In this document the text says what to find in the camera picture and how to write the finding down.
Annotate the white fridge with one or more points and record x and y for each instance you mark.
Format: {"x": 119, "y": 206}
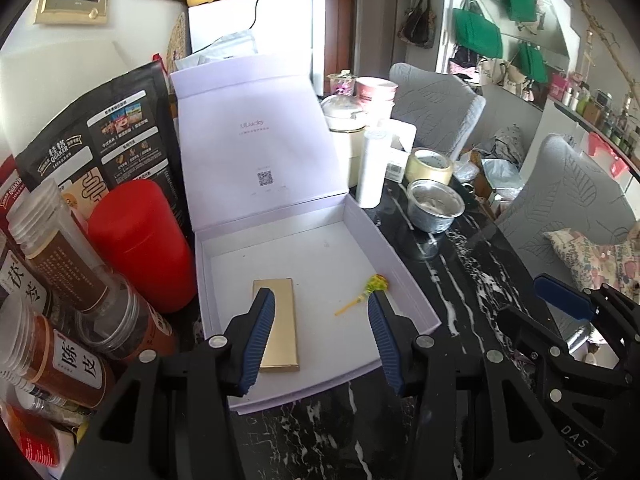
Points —
{"x": 280, "y": 20}

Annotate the grey leaf-pattern chair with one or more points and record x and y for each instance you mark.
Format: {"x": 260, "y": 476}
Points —
{"x": 565, "y": 190}
{"x": 435, "y": 105}

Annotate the red plastic canister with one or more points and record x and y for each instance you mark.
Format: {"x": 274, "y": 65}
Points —
{"x": 140, "y": 240}

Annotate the white tissue box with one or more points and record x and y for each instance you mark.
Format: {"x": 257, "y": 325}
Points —
{"x": 402, "y": 150}

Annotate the woven straw fan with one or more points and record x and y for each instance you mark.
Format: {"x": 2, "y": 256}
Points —
{"x": 178, "y": 40}

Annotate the floral cushion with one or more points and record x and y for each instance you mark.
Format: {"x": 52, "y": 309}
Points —
{"x": 595, "y": 260}

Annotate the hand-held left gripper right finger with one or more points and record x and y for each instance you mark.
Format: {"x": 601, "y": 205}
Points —
{"x": 385, "y": 335}

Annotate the yellow-green lollipop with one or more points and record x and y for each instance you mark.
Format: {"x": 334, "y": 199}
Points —
{"x": 376, "y": 284}

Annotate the pink paper cup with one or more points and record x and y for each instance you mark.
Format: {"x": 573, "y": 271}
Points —
{"x": 376, "y": 92}

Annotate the clear jar with red label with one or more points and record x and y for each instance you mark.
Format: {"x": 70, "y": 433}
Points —
{"x": 155, "y": 330}

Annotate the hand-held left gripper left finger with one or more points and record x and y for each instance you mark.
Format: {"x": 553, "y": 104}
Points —
{"x": 260, "y": 330}

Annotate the orange spice jar white label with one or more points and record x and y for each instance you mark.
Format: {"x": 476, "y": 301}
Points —
{"x": 50, "y": 360}

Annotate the white plastic bag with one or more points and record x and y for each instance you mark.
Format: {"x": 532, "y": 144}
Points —
{"x": 500, "y": 170}

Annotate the lilac hinged-lid gift box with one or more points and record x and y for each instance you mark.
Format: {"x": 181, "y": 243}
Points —
{"x": 275, "y": 160}

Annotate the beige tape roll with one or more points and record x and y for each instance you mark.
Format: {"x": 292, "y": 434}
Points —
{"x": 430, "y": 172}

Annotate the metal bowl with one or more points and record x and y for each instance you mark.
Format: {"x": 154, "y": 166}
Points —
{"x": 432, "y": 210}

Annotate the clear jar with brown label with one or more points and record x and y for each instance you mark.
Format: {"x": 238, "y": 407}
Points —
{"x": 60, "y": 255}

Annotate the grey plastic mailer bag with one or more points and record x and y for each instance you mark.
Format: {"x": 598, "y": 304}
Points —
{"x": 230, "y": 45}

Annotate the brown entrance door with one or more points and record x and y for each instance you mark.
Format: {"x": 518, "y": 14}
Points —
{"x": 335, "y": 15}

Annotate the black oatmeal bag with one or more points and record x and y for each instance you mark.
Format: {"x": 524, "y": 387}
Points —
{"x": 125, "y": 110}

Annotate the white lidded cooker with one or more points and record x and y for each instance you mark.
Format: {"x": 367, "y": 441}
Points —
{"x": 342, "y": 130}

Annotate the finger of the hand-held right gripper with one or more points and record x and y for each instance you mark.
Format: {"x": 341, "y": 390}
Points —
{"x": 560, "y": 295}
{"x": 530, "y": 330}

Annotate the gold box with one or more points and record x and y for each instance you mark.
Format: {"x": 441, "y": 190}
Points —
{"x": 285, "y": 320}

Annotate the brown hanging handbag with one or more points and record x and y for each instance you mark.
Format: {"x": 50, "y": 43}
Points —
{"x": 417, "y": 20}

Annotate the red snack packet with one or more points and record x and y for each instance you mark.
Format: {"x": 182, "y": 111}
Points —
{"x": 30, "y": 435}

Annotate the row of shelf bottles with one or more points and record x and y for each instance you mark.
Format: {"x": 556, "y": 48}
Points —
{"x": 600, "y": 110}

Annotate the white cylinder bottle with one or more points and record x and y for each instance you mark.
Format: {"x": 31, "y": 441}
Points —
{"x": 372, "y": 170}

